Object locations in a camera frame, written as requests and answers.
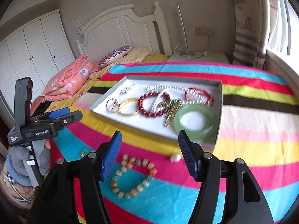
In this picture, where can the silver rhinestone brooch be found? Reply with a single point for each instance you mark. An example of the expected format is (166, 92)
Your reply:
(126, 89)

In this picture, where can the white wooden headboard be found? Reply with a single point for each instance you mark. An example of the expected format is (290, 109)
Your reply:
(120, 26)

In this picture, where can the white upright lamp pole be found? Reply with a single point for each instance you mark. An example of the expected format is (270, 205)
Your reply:
(185, 47)

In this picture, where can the grey shallow cardboard box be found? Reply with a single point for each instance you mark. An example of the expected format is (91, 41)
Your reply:
(154, 93)

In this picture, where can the white bedside table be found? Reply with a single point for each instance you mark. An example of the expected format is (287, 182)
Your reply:
(213, 57)

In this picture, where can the striped window curtain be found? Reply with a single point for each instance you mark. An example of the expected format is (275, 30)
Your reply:
(260, 25)

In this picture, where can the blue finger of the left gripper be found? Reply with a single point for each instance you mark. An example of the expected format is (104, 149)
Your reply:
(51, 115)

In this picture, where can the gold rhinestone bangle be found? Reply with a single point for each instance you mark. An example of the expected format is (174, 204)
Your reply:
(129, 107)

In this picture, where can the gold bar hair clip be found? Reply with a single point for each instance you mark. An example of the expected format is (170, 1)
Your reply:
(173, 107)

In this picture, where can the striped colourful bed blanket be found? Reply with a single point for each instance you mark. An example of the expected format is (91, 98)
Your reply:
(259, 123)

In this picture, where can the green jade bangle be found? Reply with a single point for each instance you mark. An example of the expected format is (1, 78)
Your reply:
(198, 121)

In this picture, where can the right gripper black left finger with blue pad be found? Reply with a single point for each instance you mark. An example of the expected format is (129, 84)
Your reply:
(55, 201)

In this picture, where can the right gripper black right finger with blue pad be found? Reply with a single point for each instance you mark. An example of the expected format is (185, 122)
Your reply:
(244, 200)

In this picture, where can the pink folded quilt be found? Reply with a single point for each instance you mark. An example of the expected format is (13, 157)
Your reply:
(69, 80)

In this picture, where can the white wardrobe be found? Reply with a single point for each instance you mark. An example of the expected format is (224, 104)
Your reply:
(39, 49)

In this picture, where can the grey gloved left hand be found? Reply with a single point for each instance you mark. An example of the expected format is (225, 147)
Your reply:
(18, 154)

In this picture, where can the patterned pillow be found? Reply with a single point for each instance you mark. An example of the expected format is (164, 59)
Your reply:
(114, 56)

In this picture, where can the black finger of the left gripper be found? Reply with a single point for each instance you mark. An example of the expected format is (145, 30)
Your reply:
(67, 119)

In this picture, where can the wall power socket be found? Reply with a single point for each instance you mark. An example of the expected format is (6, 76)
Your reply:
(204, 31)

